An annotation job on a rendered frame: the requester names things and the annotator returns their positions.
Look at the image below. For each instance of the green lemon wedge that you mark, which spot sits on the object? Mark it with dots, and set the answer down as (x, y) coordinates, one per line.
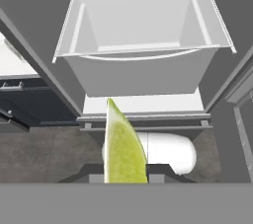
(122, 149)

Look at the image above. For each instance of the dark cupboard drawer front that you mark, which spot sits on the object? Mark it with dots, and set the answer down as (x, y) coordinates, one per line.
(10, 124)
(39, 98)

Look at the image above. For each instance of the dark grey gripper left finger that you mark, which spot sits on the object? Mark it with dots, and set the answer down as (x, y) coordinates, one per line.
(88, 171)

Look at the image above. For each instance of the white rounded cylinder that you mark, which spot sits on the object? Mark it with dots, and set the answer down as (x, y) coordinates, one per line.
(171, 150)

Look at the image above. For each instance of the grey fridge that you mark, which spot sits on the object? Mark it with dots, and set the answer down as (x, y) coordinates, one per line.
(145, 108)

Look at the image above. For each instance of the grey fridge door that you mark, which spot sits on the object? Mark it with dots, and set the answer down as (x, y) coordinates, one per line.
(230, 129)
(39, 20)

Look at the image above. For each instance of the pale grey fridge drawer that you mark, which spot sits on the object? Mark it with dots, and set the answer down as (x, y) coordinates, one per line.
(141, 70)

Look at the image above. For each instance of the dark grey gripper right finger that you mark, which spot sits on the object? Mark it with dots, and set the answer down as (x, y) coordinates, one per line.
(164, 170)

